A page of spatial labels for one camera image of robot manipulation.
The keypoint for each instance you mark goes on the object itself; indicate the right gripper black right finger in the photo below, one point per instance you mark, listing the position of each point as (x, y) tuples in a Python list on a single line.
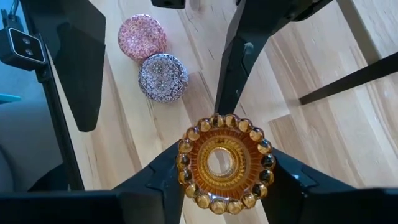
[(304, 199)]

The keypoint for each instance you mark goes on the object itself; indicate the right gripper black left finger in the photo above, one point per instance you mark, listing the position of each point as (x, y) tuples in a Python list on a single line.
[(152, 199)]

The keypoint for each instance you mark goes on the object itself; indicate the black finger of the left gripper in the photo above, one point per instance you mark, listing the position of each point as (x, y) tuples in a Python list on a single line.
[(242, 56), (77, 62)]

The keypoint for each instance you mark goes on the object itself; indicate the pink patterned round tin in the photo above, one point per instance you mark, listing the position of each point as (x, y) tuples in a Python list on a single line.
[(142, 37)]

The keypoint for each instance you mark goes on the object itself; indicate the amber glass candle holder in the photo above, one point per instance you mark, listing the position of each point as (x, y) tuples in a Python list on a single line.
[(242, 186)]

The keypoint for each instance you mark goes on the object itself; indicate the grey patterned round tin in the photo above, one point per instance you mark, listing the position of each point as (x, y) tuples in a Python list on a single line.
[(163, 77)]

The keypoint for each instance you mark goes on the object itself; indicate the black table-level camera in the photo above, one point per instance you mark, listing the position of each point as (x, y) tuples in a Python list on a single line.
[(23, 46)]

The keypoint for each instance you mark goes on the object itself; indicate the black metal rig frame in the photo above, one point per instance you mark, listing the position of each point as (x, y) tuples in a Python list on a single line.
[(62, 137)]

